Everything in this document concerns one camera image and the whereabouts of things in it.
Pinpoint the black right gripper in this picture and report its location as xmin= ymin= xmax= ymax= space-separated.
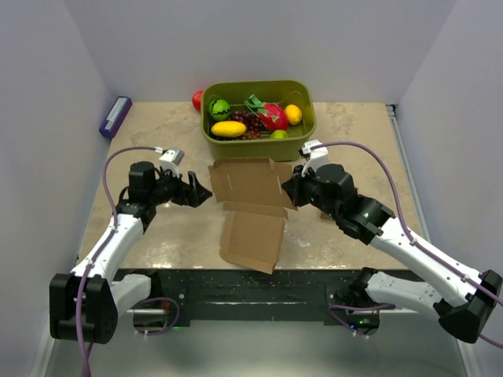
xmin=282 ymin=162 xmax=340 ymax=219

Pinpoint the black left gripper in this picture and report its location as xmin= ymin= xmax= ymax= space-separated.
xmin=149 ymin=165 xmax=211 ymax=207

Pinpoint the brown cardboard box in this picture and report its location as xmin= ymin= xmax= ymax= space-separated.
xmin=208 ymin=158 xmax=296 ymax=274

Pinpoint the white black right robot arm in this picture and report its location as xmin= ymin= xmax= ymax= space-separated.
xmin=281 ymin=163 xmax=502 ymax=343

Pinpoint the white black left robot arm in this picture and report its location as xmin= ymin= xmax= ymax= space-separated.
xmin=49 ymin=161 xmax=212 ymax=344

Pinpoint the purple white rectangular box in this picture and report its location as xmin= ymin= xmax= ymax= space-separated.
xmin=99 ymin=96 xmax=133 ymax=140

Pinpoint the green toy lime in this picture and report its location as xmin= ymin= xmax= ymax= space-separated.
xmin=270 ymin=130 xmax=289 ymax=140

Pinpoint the yellow toy mango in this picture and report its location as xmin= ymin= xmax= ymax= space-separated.
xmin=211 ymin=121 xmax=247 ymax=138

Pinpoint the purple toy grapes bunch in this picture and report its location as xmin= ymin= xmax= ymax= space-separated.
xmin=230 ymin=111 xmax=263 ymax=140

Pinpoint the yellow toy lemon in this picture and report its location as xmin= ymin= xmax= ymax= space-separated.
xmin=284 ymin=104 xmax=303 ymax=126

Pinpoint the pink toy dragon fruit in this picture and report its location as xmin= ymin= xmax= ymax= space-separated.
xmin=244 ymin=94 xmax=289 ymax=132

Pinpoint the small toy watermelon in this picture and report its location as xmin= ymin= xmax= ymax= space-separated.
xmin=207 ymin=98 xmax=230 ymax=122

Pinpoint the red toy apple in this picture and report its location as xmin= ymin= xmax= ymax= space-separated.
xmin=192 ymin=90 xmax=203 ymax=112

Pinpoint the green plastic basket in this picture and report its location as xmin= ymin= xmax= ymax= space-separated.
xmin=201 ymin=79 xmax=316 ymax=162

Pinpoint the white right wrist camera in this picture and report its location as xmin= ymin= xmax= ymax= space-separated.
xmin=299 ymin=140 xmax=329 ymax=177

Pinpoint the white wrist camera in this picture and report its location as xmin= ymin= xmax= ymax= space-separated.
xmin=159 ymin=148 xmax=185 ymax=176
xmin=299 ymin=140 xmax=329 ymax=177

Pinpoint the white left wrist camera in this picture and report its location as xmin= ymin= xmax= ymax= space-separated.
xmin=159 ymin=148 xmax=185 ymax=176

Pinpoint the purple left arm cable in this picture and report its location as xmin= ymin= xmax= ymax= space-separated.
xmin=76 ymin=146 xmax=166 ymax=377

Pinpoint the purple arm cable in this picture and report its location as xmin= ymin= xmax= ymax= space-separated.
xmin=76 ymin=146 xmax=166 ymax=377
xmin=302 ymin=141 xmax=503 ymax=349

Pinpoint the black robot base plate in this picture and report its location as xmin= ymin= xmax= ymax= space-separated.
xmin=115 ymin=268 xmax=376 ymax=327

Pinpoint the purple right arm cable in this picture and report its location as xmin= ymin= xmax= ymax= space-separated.
xmin=302 ymin=141 xmax=503 ymax=349

